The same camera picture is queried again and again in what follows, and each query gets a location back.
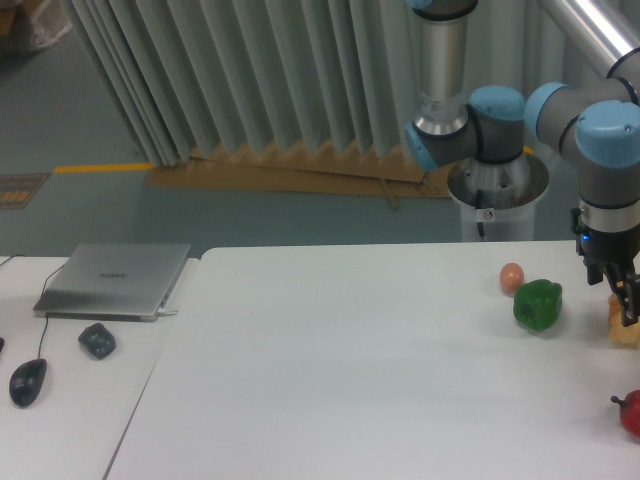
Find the yellow corn bread toy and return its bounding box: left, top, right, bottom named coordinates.
left=607, top=294, right=639, bottom=348

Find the cardboard box in corner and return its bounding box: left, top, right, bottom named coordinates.
left=1, top=0, right=72, bottom=54

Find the brown egg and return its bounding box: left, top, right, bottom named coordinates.
left=499, top=262, right=524, bottom=294

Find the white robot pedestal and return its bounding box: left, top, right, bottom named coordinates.
left=447, top=153, right=550, bottom=242

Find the black computer mouse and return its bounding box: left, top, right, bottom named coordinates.
left=9, top=358, right=48, bottom=408

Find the grey folding curtain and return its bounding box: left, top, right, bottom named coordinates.
left=60, top=0, right=616, bottom=169

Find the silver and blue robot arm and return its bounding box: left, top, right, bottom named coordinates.
left=405, top=1, right=639, bottom=326

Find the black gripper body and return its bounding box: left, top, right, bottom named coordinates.
left=571, top=207, right=639, bottom=286

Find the black mouse cable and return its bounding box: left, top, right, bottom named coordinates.
left=0, top=253, right=69, bottom=361

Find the green bell pepper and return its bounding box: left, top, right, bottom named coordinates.
left=512, top=279, right=563, bottom=332

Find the silver closed laptop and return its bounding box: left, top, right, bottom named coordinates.
left=33, top=243, right=191, bottom=321

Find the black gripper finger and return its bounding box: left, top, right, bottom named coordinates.
left=605, top=267, right=639, bottom=327

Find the red bell pepper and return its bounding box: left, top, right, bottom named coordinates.
left=610, top=390, right=640, bottom=437

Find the flat brown cardboard sheet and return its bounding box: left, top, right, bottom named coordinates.
left=147, top=140, right=451, bottom=208

